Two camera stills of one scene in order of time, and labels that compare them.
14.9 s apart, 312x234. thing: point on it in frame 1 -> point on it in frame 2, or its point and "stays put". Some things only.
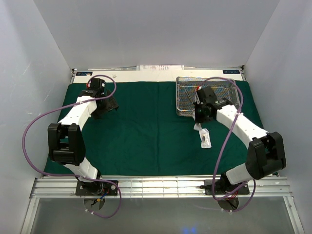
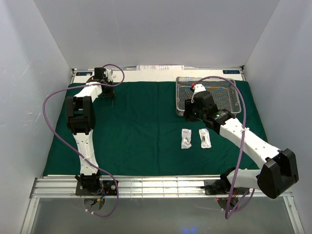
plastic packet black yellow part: (205, 138) stays put
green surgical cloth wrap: (145, 136) stays put
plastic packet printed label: (198, 126) -> (186, 137)
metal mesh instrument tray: (185, 91) stays put
